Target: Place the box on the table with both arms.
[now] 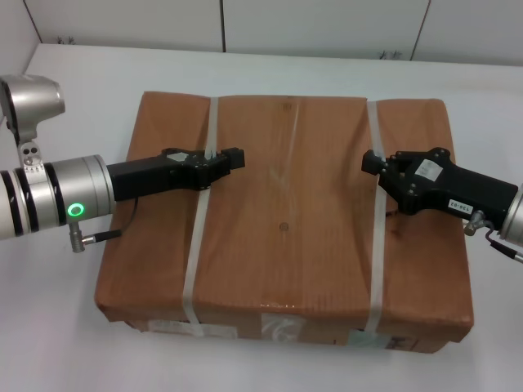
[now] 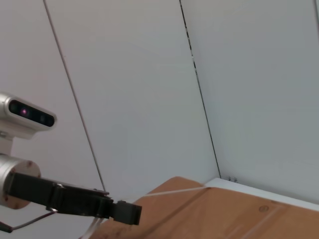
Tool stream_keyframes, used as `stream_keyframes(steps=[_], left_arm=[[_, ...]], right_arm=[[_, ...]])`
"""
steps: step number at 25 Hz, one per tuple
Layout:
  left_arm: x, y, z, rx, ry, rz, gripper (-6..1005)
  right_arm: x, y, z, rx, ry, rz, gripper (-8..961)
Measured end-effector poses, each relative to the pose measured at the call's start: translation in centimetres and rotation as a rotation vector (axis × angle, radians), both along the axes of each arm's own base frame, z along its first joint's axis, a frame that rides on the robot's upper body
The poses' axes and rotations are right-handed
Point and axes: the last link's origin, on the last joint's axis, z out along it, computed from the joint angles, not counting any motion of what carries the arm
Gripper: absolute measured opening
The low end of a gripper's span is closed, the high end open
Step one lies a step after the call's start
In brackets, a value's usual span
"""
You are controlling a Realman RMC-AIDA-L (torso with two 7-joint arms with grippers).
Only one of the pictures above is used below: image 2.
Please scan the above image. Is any left wrist cable with plug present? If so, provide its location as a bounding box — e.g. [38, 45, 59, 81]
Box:
[0, 208, 59, 234]

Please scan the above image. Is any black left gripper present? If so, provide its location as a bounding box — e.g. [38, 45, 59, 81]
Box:
[9, 172, 143, 226]

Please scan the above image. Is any brown cardboard box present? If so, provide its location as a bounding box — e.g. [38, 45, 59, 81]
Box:
[88, 176, 319, 239]

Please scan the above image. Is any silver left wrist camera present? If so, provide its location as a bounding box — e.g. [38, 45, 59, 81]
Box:
[0, 93, 58, 156]

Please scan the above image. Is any white plastic packing strap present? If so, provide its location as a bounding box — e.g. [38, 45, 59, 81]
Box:
[144, 186, 211, 199]
[81, 217, 102, 239]

